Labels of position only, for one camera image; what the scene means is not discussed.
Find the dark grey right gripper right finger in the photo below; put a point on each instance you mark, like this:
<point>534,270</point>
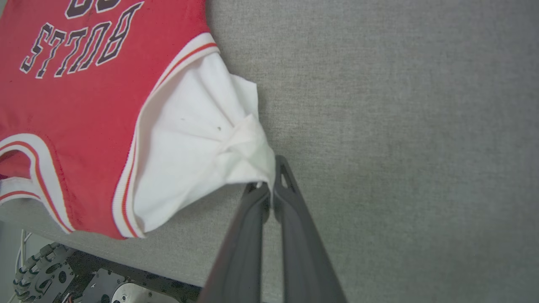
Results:
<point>303,261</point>

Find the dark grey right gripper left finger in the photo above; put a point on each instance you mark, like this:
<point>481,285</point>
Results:
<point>244,252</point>

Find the red Bulls basketball jersey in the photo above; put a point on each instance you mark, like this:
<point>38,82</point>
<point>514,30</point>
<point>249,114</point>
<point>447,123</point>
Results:
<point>84,105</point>

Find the black robot base chassis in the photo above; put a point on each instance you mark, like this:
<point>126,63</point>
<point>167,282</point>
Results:
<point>139,280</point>

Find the grey fabric sofa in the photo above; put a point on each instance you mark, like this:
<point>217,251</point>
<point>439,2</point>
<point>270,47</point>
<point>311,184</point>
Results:
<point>400,126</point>

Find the black mecanum wheel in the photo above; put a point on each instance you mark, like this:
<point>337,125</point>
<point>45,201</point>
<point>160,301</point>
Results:
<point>42,273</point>

